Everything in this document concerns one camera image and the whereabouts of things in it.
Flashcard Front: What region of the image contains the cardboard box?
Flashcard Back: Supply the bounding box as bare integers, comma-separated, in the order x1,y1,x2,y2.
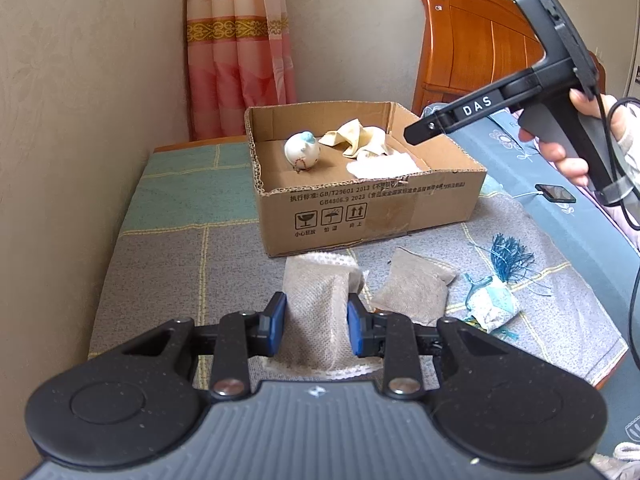
244,101,488,258

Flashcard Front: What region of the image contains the pink patterned curtain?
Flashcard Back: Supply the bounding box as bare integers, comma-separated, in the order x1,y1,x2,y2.
185,0,298,142

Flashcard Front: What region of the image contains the black smartphone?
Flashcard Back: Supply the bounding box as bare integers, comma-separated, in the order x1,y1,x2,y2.
535,183,577,204

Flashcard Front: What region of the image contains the blue patterned sachet with tassel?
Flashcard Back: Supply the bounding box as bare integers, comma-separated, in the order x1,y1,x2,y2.
462,232,553,333

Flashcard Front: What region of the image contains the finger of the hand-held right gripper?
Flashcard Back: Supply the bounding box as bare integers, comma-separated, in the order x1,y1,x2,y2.
404,109,453,145

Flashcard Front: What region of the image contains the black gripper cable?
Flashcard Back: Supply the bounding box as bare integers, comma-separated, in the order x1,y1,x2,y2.
592,94,640,376

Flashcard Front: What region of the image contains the cream cloth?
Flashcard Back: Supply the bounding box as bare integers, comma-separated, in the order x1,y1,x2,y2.
319,118,393,161

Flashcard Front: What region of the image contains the blue floral bedsheet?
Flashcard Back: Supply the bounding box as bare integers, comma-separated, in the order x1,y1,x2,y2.
420,102,640,480

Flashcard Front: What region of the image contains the grey and green plaid blanket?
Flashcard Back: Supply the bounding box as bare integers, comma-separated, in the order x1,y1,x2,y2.
87,140,630,391

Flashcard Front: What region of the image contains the wooden bed headboard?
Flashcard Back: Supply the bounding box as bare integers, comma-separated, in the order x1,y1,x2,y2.
412,0,608,116

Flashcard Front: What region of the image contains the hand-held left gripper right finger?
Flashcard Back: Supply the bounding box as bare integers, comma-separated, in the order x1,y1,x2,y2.
346,292,516,401

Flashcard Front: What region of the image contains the person's right hand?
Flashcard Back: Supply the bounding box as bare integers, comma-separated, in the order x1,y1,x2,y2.
519,89,632,187

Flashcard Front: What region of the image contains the white cloth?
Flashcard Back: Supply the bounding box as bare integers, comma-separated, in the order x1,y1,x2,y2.
346,152,426,181

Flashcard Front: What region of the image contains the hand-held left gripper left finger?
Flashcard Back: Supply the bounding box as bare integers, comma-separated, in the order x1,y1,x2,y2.
120,291,288,401

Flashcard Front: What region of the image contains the blue and white plush toy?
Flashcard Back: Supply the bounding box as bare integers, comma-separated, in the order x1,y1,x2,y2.
284,131,321,173

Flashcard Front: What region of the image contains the white knitted garment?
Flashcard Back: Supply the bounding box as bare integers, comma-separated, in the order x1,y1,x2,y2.
592,440,640,480

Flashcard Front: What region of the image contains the grey sachet bag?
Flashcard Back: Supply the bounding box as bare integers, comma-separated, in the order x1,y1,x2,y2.
371,247,457,326
270,252,381,378

